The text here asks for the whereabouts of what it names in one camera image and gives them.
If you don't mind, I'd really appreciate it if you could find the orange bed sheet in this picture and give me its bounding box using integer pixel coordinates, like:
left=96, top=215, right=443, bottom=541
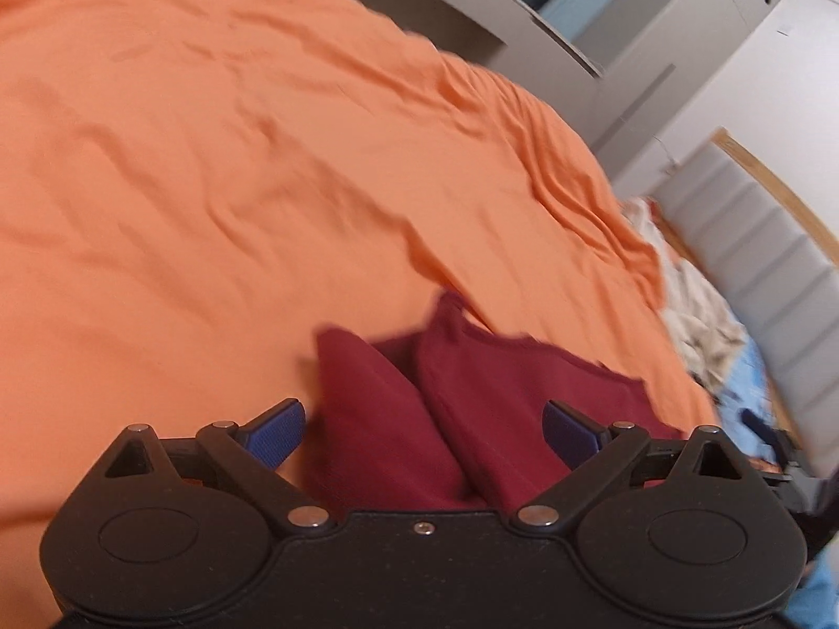
left=0, top=0, right=722, bottom=604

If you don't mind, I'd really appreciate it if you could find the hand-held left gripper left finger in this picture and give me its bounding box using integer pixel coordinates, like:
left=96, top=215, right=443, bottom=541
left=98, top=397, right=338, bottom=535

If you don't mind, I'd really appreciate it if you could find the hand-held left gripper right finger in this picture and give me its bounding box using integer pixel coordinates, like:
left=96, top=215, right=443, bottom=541
left=510, top=399, right=755, bottom=535

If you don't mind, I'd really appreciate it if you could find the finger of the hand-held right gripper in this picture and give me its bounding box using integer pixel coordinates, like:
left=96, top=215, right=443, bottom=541
left=739, top=408, right=798, bottom=468

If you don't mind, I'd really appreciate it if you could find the dark red long-sleeved shirt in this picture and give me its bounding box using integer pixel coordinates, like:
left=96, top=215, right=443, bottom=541
left=313, top=289, right=689, bottom=513

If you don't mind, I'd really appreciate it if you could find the light blue garment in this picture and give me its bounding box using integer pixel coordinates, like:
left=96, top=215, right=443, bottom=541
left=713, top=339, right=839, bottom=629

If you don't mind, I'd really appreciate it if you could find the beige garment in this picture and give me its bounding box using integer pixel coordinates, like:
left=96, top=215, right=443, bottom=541
left=621, top=197, right=749, bottom=395

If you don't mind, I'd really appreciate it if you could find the grey padded wooden headboard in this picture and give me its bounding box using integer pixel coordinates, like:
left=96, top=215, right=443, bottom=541
left=654, top=129, right=839, bottom=473

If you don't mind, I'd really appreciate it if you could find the grey built-in wardrobe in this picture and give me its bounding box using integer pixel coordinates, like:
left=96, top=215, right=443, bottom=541
left=275, top=0, right=791, bottom=175

